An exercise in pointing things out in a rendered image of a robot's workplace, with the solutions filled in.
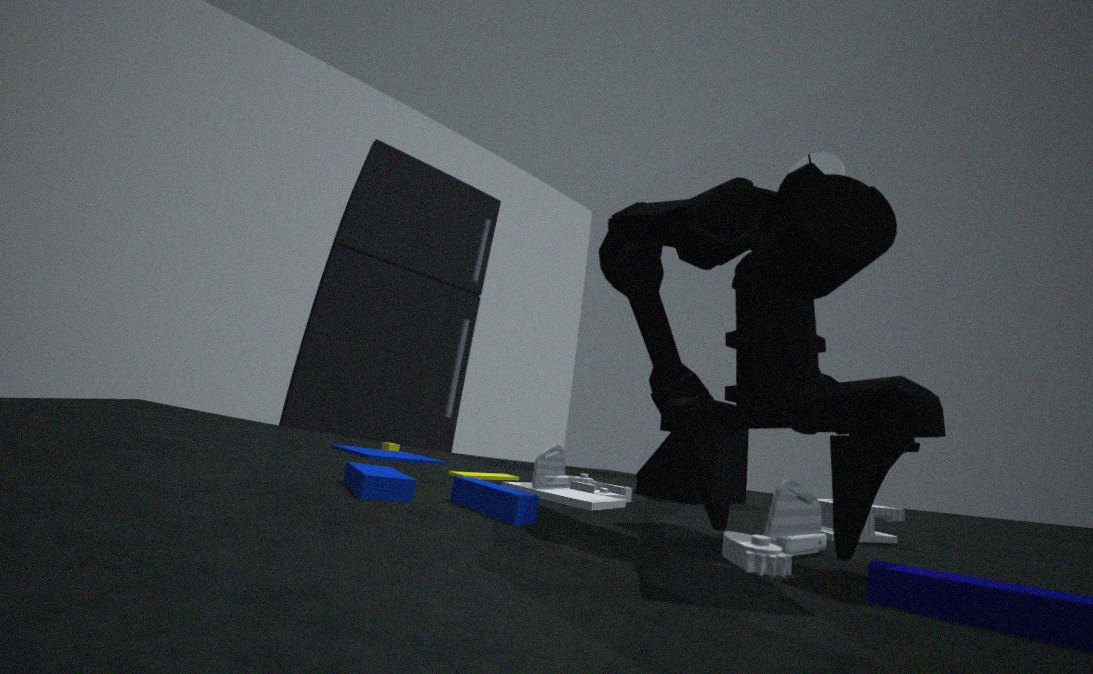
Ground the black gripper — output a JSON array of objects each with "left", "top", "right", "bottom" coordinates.
[{"left": 660, "top": 309, "right": 947, "bottom": 561}]

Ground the white plate with two round holes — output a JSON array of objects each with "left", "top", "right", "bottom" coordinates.
[{"left": 816, "top": 499, "right": 905, "bottom": 523}]

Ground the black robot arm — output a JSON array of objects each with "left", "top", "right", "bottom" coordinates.
[{"left": 599, "top": 163, "right": 897, "bottom": 414}]

